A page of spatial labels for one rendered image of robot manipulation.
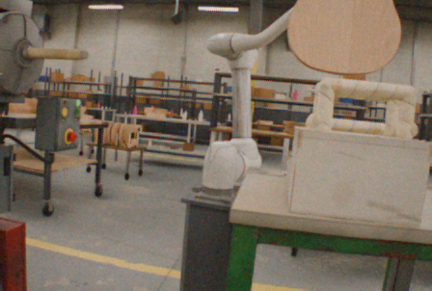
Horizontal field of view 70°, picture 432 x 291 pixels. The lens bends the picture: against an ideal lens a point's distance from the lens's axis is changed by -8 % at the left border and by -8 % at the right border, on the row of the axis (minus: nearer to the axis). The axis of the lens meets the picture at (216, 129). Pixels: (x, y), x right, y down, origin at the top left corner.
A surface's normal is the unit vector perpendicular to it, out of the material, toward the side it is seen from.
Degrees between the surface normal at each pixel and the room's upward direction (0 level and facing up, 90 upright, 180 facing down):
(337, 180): 90
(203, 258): 90
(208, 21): 90
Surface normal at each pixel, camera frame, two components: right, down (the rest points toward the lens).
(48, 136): -0.16, 0.04
